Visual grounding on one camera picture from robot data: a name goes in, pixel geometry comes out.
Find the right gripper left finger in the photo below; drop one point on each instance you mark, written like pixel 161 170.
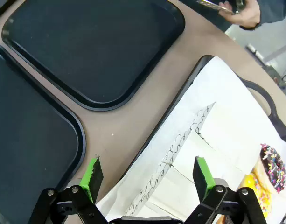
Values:
pixel 91 182

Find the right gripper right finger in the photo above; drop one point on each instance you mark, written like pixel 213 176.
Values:
pixel 203 179

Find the chocolate-dot donut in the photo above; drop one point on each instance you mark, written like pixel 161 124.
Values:
pixel 170 186

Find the yellow sprinkle donut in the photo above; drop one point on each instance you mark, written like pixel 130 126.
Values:
pixel 257 191

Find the white script paper box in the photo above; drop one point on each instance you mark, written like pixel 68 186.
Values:
pixel 231 130
pixel 142 207

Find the chocolate sprinkle donut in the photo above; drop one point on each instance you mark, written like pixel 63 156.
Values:
pixel 274 168

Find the metal tongs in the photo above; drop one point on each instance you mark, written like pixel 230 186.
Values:
pixel 210 4

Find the person's left forearm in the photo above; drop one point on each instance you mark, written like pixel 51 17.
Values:
pixel 275 11

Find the person's left hand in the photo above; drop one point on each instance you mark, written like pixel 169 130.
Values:
pixel 247 16

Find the black plastic tray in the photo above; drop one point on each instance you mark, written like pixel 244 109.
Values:
pixel 28 130
pixel 91 46

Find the white paper liner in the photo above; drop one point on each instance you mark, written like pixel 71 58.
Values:
pixel 226 88

